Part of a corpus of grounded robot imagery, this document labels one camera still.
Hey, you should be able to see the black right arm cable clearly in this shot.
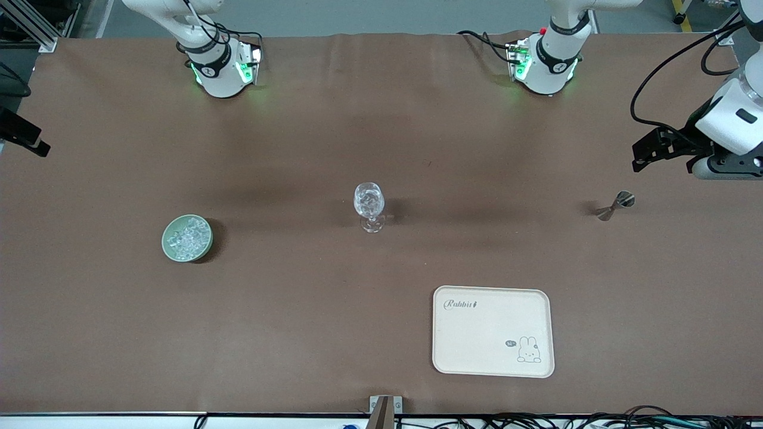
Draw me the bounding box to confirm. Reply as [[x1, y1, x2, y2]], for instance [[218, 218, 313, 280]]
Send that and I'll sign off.
[[0, 60, 32, 99]]

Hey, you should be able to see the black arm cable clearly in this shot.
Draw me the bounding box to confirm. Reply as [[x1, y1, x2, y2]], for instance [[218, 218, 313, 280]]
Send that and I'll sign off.
[[630, 9, 749, 135], [0, 60, 32, 99]]

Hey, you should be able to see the white table edge strip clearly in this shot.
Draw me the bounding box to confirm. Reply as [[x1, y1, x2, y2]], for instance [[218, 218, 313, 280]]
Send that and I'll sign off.
[[0, 411, 763, 429]]

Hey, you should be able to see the tangle of black cables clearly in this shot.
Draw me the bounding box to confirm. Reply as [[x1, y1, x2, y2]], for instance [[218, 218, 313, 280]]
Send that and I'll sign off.
[[393, 405, 763, 429]]

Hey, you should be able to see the cream rabbit print tray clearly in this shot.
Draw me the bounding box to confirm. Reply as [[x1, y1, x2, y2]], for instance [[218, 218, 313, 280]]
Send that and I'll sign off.
[[432, 285, 556, 379]]

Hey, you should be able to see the steel double jigger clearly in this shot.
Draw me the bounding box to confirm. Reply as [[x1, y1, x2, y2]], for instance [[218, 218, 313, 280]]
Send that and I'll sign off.
[[596, 191, 636, 222]]

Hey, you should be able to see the pale green round bowl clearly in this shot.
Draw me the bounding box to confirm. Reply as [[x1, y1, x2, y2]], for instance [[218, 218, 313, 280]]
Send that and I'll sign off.
[[162, 214, 214, 263]]

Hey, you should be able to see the black base cable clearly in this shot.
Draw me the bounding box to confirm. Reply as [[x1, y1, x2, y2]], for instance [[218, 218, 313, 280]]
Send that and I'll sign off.
[[457, 30, 519, 63], [176, 0, 263, 66]]

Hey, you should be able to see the clear cut wine glass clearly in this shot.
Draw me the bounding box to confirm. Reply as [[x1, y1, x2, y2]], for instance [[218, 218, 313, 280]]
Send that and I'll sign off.
[[353, 182, 386, 234]]

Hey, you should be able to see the black left base cable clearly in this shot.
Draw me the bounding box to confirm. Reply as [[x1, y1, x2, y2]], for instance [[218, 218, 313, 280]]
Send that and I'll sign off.
[[457, 30, 519, 63]]

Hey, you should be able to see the metal table edge bracket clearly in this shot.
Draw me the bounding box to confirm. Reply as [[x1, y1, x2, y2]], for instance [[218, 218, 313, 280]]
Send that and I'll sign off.
[[369, 395, 404, 429]]

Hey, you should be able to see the brown table cover mat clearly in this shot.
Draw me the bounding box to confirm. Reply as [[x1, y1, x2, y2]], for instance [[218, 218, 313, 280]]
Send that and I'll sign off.
[[0, 33, 763, 416]]

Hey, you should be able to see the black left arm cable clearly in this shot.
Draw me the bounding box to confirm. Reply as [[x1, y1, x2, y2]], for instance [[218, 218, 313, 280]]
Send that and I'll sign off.
[[630, 9, 749, 135]]

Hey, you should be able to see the pile of clear ice cubes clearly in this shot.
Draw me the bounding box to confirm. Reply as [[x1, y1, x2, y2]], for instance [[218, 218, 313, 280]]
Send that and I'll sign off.
[[168, 218, 210, 260]]

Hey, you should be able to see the black right base cable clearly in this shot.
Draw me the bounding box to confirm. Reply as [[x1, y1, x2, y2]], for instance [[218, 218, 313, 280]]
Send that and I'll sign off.
[[176, 0, 263, 66]]

